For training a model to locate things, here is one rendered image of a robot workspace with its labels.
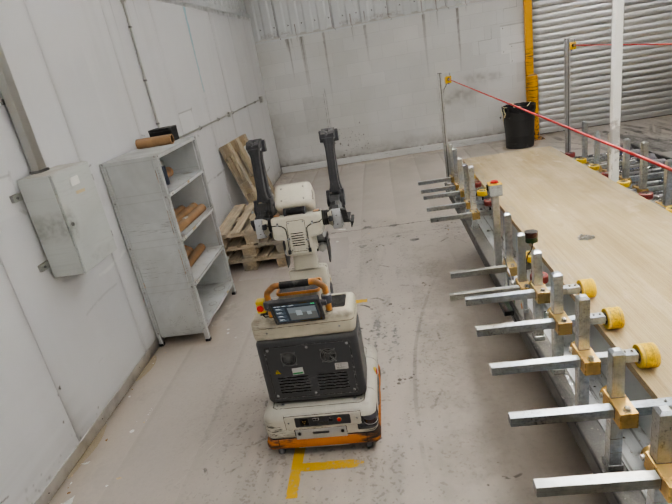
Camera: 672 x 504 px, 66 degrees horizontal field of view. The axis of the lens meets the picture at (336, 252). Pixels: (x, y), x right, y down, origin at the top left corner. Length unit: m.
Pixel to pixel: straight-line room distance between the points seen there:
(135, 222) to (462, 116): 7.26
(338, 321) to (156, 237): 1.97
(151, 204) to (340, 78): 6.48
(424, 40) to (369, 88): 1.26
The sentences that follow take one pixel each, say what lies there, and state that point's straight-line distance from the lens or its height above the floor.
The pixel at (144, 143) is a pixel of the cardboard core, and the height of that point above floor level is 1.59.
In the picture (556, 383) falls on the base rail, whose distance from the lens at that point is 2.21.
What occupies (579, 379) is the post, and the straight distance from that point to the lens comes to 1.98.
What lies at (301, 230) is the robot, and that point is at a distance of 2.80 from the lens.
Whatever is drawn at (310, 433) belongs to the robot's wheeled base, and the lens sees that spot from 2.94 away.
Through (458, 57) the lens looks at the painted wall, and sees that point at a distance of 10.08.
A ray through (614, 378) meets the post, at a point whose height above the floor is 1.04.
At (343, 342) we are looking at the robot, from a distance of 2.68.
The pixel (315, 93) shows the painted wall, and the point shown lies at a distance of 10.04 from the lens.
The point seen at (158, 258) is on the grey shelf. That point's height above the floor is 0.77.
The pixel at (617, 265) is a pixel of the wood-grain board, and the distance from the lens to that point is 2.69.
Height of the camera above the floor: 2.01
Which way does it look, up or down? 21 degrees down
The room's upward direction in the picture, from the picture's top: 10 degrees counter-clockwise
